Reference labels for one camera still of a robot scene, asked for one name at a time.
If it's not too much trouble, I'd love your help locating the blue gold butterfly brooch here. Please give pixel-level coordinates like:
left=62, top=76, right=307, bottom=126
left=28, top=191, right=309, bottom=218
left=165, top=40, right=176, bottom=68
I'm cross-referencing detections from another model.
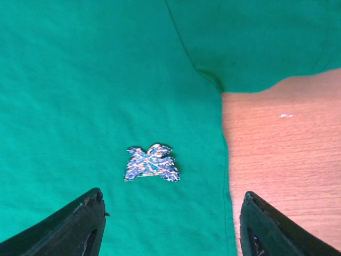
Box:
left=124, top=143, right=181, bottom=182

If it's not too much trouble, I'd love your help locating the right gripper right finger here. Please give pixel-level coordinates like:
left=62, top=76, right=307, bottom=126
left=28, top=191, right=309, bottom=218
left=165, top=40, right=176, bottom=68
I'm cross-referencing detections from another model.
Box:
left=240, top=191, right=340, bottom=256

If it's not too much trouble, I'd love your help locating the green t-shirt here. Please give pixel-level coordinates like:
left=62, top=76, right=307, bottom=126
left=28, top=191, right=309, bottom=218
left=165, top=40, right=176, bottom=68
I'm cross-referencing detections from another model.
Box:
left=1, top=1, right=340, bottom=255

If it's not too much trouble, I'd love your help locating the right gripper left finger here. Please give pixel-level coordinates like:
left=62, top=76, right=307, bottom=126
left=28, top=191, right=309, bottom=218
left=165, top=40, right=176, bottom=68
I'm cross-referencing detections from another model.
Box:
left=1, top=188, right=107, bottom=255

